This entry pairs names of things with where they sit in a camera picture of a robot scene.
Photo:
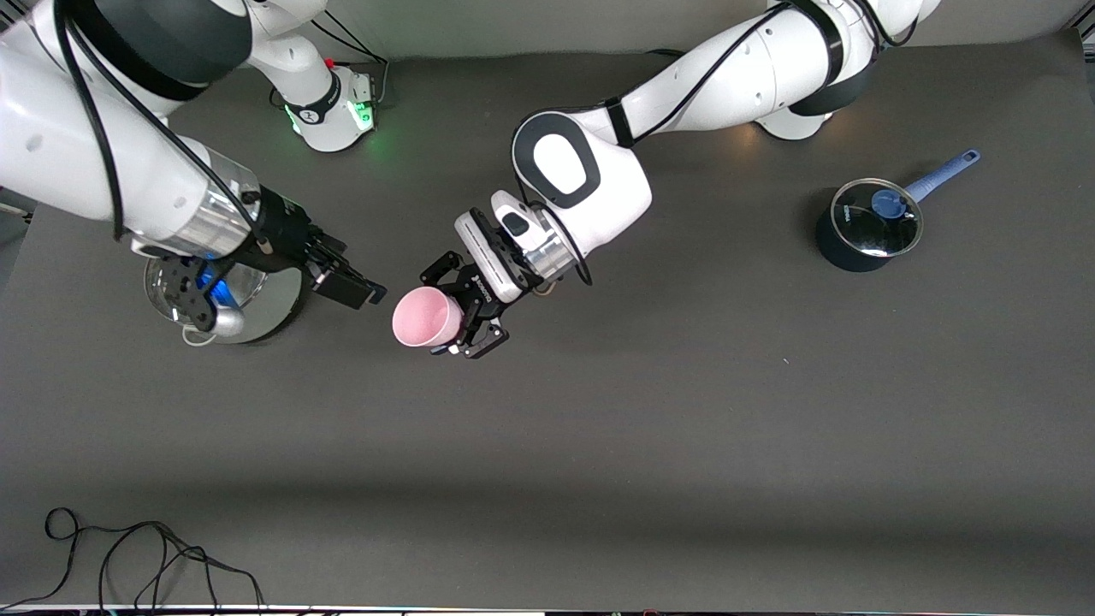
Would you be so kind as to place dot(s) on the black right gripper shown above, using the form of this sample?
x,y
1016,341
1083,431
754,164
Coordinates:
x,y
283,234

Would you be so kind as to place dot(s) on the dark blue saucepan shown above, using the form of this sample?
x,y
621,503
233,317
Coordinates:
x,y
843,255

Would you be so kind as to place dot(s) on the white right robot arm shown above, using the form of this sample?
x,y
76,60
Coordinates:
x,y
68,145

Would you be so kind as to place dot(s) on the glass lid with blue knob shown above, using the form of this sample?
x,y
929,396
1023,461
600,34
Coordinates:
x,y
864,227

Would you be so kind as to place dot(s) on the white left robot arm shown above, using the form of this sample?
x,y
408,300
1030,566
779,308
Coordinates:
x,y
727,77

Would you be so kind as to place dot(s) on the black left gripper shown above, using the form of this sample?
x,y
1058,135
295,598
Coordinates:
x,y
476,293

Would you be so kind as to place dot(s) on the pink plastic cup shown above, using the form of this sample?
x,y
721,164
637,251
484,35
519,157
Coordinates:
x,y
423,318

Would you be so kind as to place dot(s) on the pale grey stockpot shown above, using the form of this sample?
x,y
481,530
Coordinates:
x,y
275,305

